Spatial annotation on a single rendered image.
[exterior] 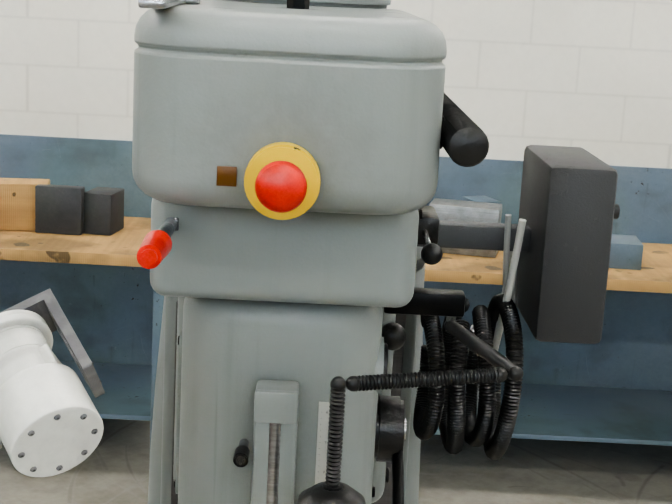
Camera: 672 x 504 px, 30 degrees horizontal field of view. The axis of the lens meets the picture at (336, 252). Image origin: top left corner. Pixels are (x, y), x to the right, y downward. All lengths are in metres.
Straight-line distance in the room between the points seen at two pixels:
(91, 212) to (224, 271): 3.98
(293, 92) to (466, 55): 4.47
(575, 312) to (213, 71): 0.64
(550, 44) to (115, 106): 1.88
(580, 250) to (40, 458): 0.78
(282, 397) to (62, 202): 3.97
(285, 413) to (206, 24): 0.37
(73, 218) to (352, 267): 3.99
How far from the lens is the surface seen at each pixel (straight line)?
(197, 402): 1.21
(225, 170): 1.01
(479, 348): 1.21
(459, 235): 1.54
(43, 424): 0.87
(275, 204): 0.96
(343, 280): 1.12
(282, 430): 1.16
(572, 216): 1.47
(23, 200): 5.14
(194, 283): 1.13
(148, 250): 0.98
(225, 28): 1.00
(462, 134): 1.04
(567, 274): 1.48
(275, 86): 1.00
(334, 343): 1.17
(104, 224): 5.08
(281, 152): 0.98
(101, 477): 5.01
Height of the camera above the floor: 1.92
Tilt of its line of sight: 12 degrees down
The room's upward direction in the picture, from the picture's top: 3 degrees clockwise
